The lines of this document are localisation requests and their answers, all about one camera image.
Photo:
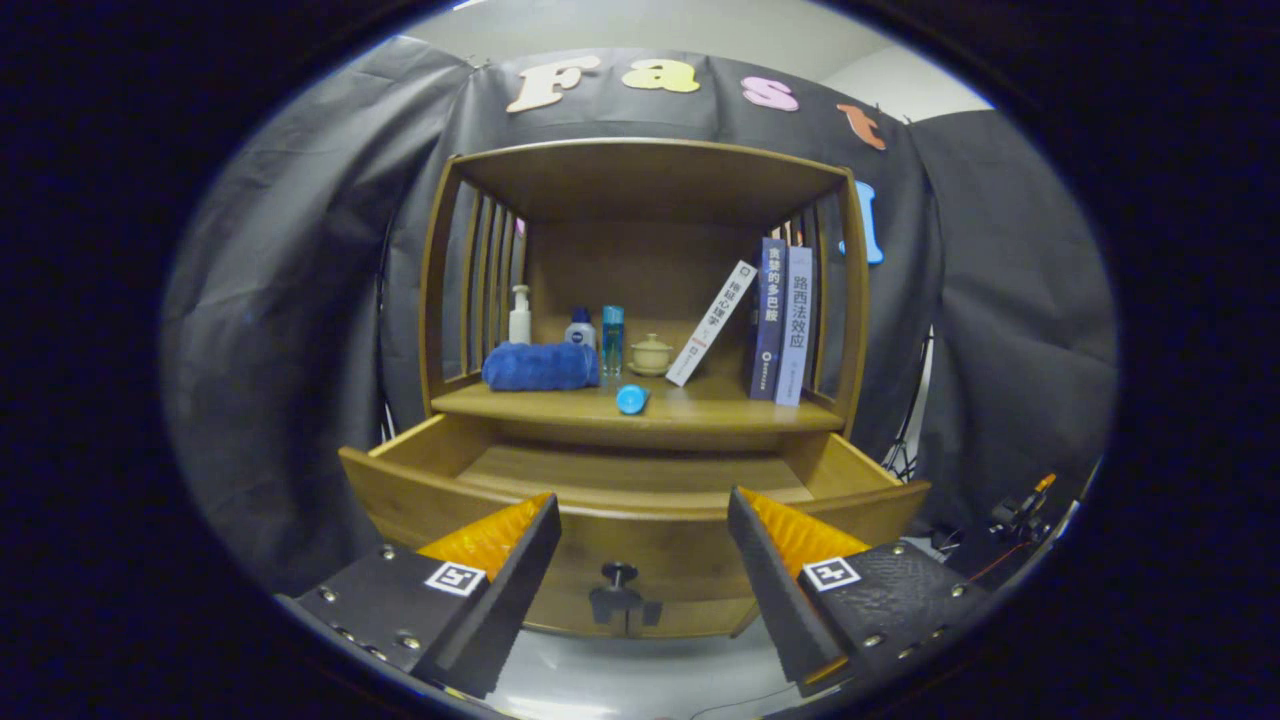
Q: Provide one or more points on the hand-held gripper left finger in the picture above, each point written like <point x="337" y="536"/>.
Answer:
<point x="520" y="590"/>

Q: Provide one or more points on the black light stand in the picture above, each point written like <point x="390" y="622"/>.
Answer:
<point x="903" y="458"/>

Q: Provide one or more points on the black backdrop cloth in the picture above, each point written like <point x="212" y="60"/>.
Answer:
<point x="280" y="350"/>

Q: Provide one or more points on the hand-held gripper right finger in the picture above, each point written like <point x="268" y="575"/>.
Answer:
<point x="775" y="590"/>

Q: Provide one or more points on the blue white cream tube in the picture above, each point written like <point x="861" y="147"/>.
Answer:
<point x="632" y="400"/>

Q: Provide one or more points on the clear blue bottle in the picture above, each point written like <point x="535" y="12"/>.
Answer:
<point x="613" y="345"/>

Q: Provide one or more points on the white lotion bottle blue cap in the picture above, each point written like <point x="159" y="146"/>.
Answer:
<point x="580" y="332"/>

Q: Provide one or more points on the wooden countertop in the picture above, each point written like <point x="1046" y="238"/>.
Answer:
<point x="720" y="405"/>

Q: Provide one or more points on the white pump bottle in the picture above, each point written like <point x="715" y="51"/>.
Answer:
<point x="520" y="325"/>

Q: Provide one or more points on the light purple book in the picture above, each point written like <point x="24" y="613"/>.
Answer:
<point x="795" y="330"/>

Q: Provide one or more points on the black equipment with orange tip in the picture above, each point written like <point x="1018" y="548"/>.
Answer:
<point x="1010" y="520"/>

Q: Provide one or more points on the wooden cabinet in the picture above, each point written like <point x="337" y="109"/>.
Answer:
<point x="640" y="180"/>

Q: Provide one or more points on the beige lidded teacup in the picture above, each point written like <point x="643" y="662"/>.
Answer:
<point x="651" y="356"/>

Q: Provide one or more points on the blue rolled towel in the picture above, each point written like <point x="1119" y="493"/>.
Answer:
<point x="540" y="367"/>

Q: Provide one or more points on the dark blue book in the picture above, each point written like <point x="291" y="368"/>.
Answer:
<point x="768" y="320"/>

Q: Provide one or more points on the white book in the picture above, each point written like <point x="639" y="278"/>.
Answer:
<point x="712" y="322"/>

